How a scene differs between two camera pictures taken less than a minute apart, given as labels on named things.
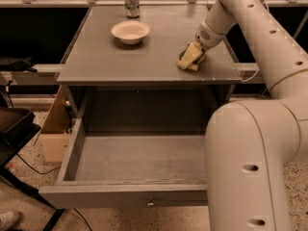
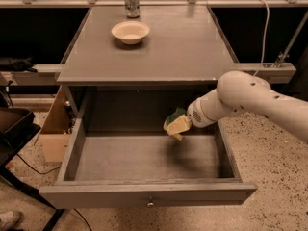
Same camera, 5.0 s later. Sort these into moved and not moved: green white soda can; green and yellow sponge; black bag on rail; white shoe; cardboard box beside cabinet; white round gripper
Moved: green and yellow sponge; white round gripper
Not moved: black bag on rail; cardboard box beside cabinet; white shoe; green white soda can
